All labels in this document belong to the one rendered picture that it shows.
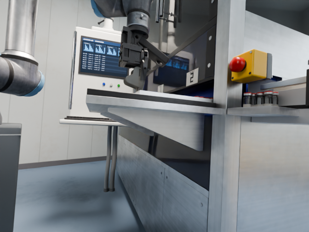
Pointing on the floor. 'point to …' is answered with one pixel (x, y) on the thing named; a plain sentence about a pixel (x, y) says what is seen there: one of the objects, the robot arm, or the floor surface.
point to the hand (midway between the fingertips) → (140, 93)
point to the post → (226, 119)
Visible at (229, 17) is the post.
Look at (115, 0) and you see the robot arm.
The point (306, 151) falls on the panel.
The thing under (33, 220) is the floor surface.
